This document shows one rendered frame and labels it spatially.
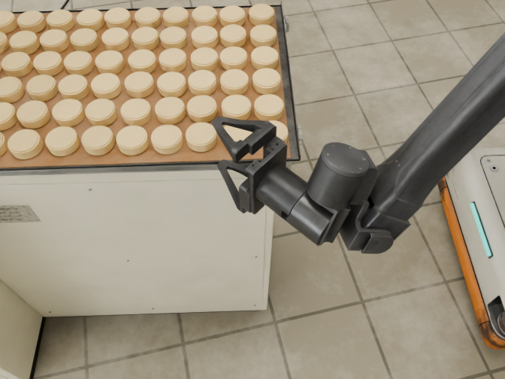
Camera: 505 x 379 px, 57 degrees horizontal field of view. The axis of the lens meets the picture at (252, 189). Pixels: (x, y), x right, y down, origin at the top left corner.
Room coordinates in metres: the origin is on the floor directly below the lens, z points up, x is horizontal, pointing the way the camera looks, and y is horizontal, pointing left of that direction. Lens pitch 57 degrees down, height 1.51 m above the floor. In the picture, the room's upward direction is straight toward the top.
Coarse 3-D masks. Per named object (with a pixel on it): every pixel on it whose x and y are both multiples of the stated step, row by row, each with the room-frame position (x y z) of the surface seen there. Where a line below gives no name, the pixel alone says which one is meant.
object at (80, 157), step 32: (96, 32) 0.77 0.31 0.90; (128, 32) 0.77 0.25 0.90; (160, 32) 0.77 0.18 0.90; (128, 64) 0.68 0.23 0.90; (128, 96) 0.59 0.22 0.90; (160, 96) 0.59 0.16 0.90; (192, 96) 0.59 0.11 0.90; (224, 96) 0.59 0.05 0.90; (256, 96) 0.59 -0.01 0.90; (0, 160) 0.45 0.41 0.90; (32, 160) 0.45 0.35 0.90; (64, 160) 0.45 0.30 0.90; (96, 160) 0.45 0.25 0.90; (128, 160) 0.45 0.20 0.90; (160, 160) 0.45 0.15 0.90; (192, 160) 0.45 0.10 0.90
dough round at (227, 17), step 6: (228, 6) 0.82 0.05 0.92; (234, 6) 0.82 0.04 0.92; (222, 12) 0.80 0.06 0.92; (228, 12) 0.80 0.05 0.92; (234, 12) 0.80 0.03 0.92; (240, 12) 0.80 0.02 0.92; (222, 18) 0.79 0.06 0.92; (228, 18) 0.78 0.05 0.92; (234, 18) 0.78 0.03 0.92; (240, 18) 0.79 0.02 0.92; (222, 24) 0.79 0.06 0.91; (228, 24) 0.78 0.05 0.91; (234, 24) 0.78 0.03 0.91; (240, 24) 0.78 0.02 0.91
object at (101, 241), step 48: (0, 192) 0.47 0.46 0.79; (48, 192) 0.47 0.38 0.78; (96, 192) 0.47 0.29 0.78; (144, 192) 0.47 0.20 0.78; (192, 192) 0.48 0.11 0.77; (0, 240) 0.46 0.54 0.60; (48, 240) 0.47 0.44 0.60; (96, 240) 0.47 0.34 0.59; (144, 240) 0.47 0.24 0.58; (192, 240) 0.48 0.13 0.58; (240, 240) 0.48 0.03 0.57; (48, 288) 0.46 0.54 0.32; (96, 288) 0.47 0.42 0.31; (144, 288) 0.47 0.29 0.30; (192, 288) 0.48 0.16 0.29; (240, 288) 0.48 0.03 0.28
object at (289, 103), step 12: (12, 12) 0.83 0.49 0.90; (48, 12) 0.83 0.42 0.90; (276, 12) 0.83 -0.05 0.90; (288, 60) 0.67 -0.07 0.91; (288, 72) 0.66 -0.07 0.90; (288, 84) 0.62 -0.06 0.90; (288, 96) 0.59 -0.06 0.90; (288, 108) 0.57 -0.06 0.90; (288, 120) 0.54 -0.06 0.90; (288, 132) 0.51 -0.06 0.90; (300, 156) 0.45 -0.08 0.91; (0, 168) 0.43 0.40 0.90; (12, 168) 0.43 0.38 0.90; (24, 168) 0.44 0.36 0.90; (36, 168) 0.44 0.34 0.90; (48, 168) 0.44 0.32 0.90; (60, 168) 0.44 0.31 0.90
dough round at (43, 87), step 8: (32, 80) 0.61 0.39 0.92; (40, 80) 0.61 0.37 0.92; (48, 80) 0.61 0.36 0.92; (32, 88) 0.59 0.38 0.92; (40, 88) 0.59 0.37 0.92; (48, 88) 0.59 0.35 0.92; (56, 88) 0.60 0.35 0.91; (32, 96) 0.58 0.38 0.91; (40, 96) 0.58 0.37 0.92; (48, 96) 0.58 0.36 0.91
